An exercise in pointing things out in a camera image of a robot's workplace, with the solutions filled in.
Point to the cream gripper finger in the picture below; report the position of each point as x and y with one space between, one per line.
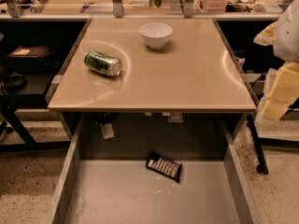
266 36
284 92

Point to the black rxbar chocolate wrapper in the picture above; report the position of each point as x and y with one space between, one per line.
163 166

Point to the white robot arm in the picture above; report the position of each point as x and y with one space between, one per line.
283 35

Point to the open grey drawer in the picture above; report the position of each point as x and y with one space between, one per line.
106 181

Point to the black table leg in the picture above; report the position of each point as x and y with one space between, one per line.
262 166

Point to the white ceramic bowl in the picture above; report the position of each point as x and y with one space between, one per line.
155 34

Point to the green soda can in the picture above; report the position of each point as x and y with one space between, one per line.
102 63

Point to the white paper tag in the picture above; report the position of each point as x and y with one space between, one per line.
107 131

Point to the clear plastic bottle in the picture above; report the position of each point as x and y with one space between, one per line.
37 5

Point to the black bag with tan label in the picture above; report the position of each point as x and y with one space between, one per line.
39 52

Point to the black left frame leg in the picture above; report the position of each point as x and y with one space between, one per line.
30 144

